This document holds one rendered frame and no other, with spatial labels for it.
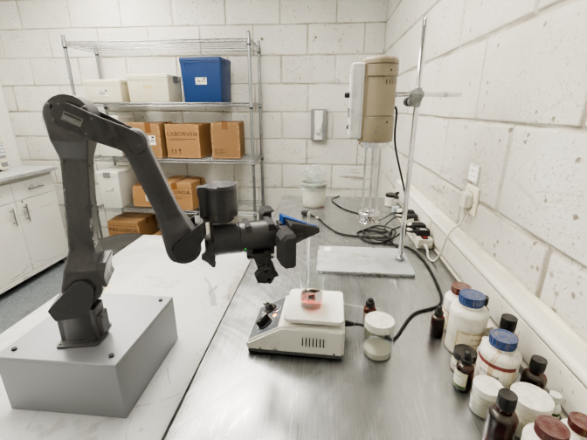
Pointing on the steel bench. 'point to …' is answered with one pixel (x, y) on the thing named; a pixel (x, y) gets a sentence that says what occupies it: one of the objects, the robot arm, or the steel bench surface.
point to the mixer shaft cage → (370, 193)
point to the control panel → (270, 317)
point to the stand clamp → (423, 96)
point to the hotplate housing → (301, 339)
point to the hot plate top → (333, 316)
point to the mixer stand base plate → (362, 261)
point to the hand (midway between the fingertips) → (301, 230)
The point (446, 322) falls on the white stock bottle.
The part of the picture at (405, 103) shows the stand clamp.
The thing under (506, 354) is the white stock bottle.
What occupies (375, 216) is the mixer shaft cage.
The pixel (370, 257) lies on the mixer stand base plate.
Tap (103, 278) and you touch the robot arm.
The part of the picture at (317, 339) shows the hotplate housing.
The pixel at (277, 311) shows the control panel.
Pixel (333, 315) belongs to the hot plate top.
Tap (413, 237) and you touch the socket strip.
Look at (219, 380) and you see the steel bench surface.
